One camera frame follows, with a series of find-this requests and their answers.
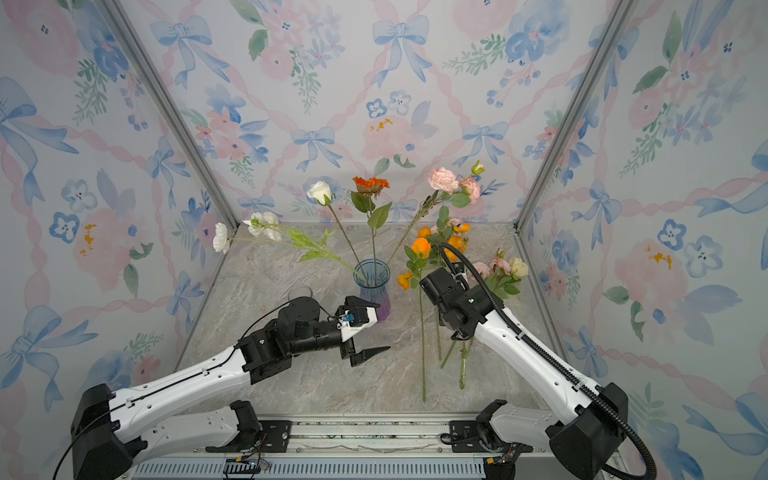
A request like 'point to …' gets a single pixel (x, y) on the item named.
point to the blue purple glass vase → (372, 275)
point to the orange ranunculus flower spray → (425, 248)
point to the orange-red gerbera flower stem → (362, 201)
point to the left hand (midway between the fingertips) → (382, 321)
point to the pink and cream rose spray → (501, 274)
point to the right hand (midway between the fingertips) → (460, 306)
